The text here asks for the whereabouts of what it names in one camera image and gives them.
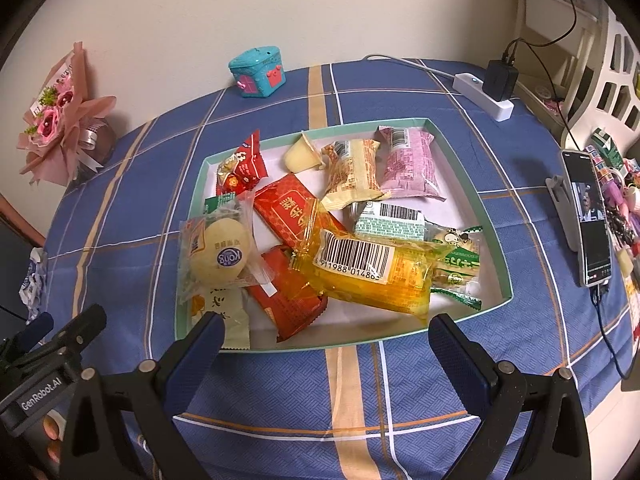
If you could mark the pink flower bouquet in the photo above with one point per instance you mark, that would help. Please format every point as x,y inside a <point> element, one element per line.
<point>67,136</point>

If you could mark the green snack packet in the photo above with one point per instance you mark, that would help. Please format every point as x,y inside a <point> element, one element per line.
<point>457,276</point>

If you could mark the white power strip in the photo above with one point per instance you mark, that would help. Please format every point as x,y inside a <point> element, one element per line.
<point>472,88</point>

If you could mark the pink snack packet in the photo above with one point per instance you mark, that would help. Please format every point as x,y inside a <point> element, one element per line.
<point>409,168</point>

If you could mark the round white bun packet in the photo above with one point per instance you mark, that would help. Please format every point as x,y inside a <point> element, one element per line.
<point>218,250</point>

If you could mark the red orange packet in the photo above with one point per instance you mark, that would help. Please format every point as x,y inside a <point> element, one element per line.
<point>288,299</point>

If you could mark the smartphone on stand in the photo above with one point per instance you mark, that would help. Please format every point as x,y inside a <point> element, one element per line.
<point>587,215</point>

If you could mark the yellow cake packet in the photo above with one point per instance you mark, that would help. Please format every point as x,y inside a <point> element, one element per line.
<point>384,273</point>

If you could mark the white tray with green rim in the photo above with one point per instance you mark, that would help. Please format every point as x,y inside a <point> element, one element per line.
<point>344,322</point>

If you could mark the left hand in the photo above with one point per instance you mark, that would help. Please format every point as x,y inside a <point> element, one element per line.
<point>47,437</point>

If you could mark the white phone stand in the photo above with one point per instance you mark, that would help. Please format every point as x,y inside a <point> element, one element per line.
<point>563,199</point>

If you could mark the teal toy box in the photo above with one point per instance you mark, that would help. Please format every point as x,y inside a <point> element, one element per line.
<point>258,72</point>

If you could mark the beige pudding cup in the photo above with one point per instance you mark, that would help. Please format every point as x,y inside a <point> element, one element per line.
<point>303,155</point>

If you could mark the teal barcode packet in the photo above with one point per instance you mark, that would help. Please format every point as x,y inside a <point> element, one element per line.
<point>384,219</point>

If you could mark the beige bread packet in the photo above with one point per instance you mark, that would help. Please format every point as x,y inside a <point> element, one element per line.
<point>352,173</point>

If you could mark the red snack bag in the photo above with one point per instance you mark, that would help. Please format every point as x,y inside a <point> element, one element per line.
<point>243,169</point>

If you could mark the blue plaid tablecloth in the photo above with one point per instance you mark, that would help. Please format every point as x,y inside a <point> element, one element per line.
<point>375,411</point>

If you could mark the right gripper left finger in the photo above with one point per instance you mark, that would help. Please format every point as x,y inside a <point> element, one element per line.
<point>97,443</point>

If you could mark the crumpled blue white wrapper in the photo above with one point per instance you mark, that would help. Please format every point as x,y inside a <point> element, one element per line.
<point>34,283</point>

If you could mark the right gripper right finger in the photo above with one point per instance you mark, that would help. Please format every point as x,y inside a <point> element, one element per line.
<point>555,444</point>

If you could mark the white shelf unit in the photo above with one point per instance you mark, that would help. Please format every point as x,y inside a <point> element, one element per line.
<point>589,78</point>

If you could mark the black charger adapter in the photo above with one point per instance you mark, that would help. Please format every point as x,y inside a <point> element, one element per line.
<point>500,80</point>

